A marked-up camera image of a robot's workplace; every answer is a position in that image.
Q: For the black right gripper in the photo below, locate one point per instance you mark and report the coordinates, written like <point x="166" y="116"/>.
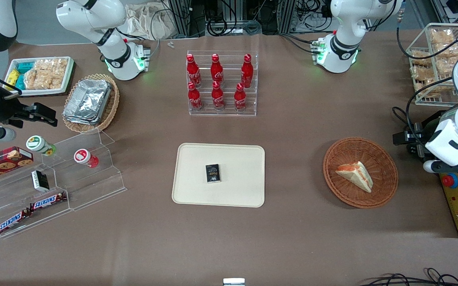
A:
<point x="6" y="111"/>

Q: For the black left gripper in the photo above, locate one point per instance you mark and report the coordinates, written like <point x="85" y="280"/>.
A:
<point x="420" y="136"/>

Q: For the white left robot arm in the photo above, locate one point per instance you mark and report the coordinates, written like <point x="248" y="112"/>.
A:
<point x="344" y="39"/>

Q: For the white rectangular snack tray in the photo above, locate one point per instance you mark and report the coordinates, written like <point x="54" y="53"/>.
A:
<point x="40" y="92"/>

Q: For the triangular wrapped sandwich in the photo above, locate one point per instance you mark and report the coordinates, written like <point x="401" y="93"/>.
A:
<point x="358" y="174"/>

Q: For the brown round wicker basket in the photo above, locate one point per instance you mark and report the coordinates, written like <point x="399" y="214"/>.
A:
<point x="348" y="159"/>

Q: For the aluminium foil tray stack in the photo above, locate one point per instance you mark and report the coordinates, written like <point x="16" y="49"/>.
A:
<point x="88" y="99"/>

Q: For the light oval wicker basket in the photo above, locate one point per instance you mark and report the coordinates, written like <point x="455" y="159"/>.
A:
<point x="111" y="107"/>

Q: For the cream plastic serving tray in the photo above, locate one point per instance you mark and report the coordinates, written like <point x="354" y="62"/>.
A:
<point x="237" y="159"/>

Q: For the green lid sunflower cup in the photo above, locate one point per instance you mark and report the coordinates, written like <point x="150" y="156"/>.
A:
<point x="38" y="143"/>

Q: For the rice cracker snack pack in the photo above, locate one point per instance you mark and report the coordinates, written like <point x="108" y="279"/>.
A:
<point x="42" y="80"/>
<point x="52" y="65"/>

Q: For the teal snack packet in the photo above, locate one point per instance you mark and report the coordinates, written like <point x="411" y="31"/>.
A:
<point x="19" y="81"/>
<point x="25" y="66"/>

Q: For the yellow snack packet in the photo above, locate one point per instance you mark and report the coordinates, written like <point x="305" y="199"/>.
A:
<point x="12" y="77"/>

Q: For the red tartan cookie box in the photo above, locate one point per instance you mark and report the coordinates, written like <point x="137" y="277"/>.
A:
<point x="2" y="162"/>

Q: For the black white small box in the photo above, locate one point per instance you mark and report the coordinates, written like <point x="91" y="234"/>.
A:
<point x="40" y="180"/>

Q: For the red lid strawberry cup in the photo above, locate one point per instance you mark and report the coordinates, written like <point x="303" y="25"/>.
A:
<point x="84" y="157"/>

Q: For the red emergency stop button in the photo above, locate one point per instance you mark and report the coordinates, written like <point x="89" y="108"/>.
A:
<point x="450" y="180"/>

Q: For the Snickers chocolate bar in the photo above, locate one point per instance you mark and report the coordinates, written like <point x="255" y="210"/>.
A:
<point x="48" y="201"/>
<point x="12" y="221"/>

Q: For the clear acrylic stepped display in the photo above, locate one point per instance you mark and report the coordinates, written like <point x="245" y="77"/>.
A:
<point x="94" y="186"/>

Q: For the beige cloth bag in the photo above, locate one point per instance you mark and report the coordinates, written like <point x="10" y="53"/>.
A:
<point x="149" y="22"/>

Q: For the red cola bottle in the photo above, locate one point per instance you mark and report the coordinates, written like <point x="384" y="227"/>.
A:
<point x="191" y="70"/>
<point x="247" y="71"/>
<point x="218" y="98"/>
<point x="194" y="99"/>
<point x="239" y="99"/>
<point x="216" y="70"/>

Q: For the clear acrylic bottle rack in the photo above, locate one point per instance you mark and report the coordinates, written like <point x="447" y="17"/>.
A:
<point x="223" y="111"/>

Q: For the small black card box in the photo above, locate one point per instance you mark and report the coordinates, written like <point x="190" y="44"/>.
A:
<point x="212" y="173"/>

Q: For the silver white edge device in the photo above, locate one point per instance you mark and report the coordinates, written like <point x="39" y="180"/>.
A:
<point x="233" y="282"/>

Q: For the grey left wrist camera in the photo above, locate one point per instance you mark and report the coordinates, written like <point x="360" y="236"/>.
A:
<point x="443" y="166"/>

